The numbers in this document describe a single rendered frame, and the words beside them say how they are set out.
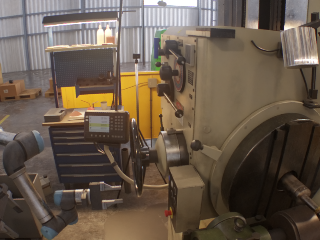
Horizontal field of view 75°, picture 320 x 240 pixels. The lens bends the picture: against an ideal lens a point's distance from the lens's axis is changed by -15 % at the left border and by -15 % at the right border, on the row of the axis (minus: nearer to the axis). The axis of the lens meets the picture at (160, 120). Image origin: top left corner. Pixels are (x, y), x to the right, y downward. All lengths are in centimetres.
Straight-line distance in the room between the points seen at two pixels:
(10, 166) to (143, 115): 293
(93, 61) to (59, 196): 203
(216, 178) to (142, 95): 285
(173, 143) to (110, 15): 187
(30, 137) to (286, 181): 115
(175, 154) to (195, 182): 21
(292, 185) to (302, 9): 89
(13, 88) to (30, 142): 697
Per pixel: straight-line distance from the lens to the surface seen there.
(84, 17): 271
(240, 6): 200
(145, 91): 371
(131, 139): 130
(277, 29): 164
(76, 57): 297
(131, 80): 365
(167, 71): 108
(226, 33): 81
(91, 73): 297
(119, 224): 263
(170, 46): 114
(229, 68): 88
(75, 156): 282
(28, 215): 241
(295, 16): 145
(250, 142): 93
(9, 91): 820
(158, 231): 253
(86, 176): 295
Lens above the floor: 186
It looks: 21 degrees down
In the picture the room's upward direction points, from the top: straight up
